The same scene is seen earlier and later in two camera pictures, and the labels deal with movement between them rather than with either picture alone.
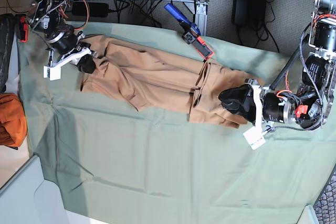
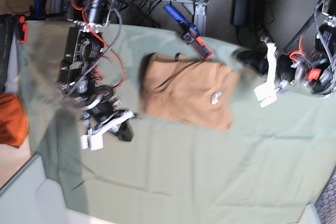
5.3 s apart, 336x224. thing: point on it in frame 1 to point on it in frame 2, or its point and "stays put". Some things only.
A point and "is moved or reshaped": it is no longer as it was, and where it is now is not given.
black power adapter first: [241, 5] stays put
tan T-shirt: [140, 75] is moved or reshaped
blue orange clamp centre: [192, 34] stays put
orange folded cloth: [13, 123] stays put
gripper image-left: [68, 48] to [101, 115]
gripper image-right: [259, 104] to [300, 73]
